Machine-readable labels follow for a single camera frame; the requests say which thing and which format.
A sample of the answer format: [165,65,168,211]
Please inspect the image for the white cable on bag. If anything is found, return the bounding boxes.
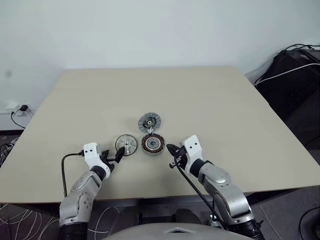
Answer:
[254,62,320,86]

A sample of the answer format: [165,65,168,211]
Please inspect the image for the round grey motor lid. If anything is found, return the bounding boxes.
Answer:
[137,112,163,134]

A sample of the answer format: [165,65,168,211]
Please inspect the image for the white wall power strip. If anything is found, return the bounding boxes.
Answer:
[0,100,36,117]

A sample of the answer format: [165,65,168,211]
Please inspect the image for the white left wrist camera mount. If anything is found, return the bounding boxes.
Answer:
[83,141,112,180]

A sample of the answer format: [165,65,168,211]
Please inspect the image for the silver spoked rotor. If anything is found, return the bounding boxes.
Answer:
[114,133,139,157]

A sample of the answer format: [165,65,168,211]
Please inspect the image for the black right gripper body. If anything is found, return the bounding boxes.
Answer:
[169,146,188,171]

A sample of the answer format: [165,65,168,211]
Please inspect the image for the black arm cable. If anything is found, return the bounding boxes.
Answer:
[172,159,227,228]
[61,150,85,199]

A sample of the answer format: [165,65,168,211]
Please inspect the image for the black bag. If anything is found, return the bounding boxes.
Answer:
[254,47,320,152]

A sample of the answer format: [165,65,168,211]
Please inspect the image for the tangled floor cables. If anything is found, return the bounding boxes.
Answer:
[0,135,20,167]

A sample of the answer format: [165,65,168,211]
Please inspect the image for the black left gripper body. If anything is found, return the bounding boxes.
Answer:
[99,149,118,173]

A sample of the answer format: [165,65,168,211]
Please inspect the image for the black floor cable loop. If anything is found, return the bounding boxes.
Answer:
[299,206,320,240]

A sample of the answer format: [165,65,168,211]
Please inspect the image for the black adapter cable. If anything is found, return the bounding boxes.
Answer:
[9,108,26,130]

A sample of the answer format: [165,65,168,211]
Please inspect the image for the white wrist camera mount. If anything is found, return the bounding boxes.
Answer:
[83,141,112,180]
[180,134,203,174]

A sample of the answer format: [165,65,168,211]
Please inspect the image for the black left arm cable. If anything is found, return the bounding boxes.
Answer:
[61,150,85,199]

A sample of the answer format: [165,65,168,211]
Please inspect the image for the grey robot torso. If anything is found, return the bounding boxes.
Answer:
[99,223,232,240]

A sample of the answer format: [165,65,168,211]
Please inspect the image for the dark rounded shape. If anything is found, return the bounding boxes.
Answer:
[174,208,201,225]

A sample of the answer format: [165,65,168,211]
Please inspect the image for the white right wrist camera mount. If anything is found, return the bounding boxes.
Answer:
[180,134,203,174]

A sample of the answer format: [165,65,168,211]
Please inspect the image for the thin black cable over bag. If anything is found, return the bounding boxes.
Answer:
[284,43,320,51]

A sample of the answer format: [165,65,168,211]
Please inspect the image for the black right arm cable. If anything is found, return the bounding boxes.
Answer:
[172,159,227,228]

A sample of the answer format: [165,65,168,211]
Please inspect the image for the motor housing with copper windings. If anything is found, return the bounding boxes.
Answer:
[140,133,166,156]

